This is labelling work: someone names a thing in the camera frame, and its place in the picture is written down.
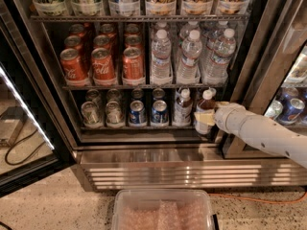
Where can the dark drink bottle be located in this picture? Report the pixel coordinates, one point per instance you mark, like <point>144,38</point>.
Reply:
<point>183,108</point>
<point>205,103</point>

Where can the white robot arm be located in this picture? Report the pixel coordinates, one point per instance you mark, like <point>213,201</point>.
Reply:
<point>256,130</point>

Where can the water bottle front left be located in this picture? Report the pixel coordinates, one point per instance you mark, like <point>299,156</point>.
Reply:
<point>161,55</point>

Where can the stainless fridge cabinet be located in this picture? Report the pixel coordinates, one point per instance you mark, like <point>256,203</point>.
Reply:
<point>129,157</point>

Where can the blue pepsi can front left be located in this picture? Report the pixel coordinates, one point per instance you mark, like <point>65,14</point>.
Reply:
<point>137,113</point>

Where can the red coke can front middle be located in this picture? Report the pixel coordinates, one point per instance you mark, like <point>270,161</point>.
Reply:
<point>102,64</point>

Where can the pink bubble wrap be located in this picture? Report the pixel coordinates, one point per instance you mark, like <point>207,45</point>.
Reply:
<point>168,216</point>

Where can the red coke can front right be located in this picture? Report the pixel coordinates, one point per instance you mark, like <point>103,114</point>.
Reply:
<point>133,69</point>

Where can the silver can front right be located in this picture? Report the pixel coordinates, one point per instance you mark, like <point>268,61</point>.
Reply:
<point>114,114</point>

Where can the silver can front left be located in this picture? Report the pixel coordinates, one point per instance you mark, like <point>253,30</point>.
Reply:
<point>91,114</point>

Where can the red coke can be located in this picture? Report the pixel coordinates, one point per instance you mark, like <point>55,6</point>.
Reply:
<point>74,41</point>
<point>102,41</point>
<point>134,41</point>
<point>72,65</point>
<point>102,64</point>
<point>133,69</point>

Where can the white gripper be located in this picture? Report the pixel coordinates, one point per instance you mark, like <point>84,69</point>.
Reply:
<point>227,118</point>

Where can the blue pepsi can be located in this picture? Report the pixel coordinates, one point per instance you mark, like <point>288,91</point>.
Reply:
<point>137,113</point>
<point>159,116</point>

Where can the red coke can front left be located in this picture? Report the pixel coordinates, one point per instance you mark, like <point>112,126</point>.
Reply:
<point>72,65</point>

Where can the clear plastic bin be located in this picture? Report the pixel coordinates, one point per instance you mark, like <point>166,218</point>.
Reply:
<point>149,199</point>

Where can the open fridge glass door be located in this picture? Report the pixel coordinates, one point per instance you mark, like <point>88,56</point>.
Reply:
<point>37,148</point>

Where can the water bottle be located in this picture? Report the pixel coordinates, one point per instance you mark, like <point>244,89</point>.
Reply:
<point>224,48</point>
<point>161,55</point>
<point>191,48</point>

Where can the water bottle front right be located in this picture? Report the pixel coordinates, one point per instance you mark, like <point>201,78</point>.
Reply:
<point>224,48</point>

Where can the blue pepsi can front right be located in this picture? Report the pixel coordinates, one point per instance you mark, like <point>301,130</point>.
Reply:
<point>159,116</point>

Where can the water bottle front middle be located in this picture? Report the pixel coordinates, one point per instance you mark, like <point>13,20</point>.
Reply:
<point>191,48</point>

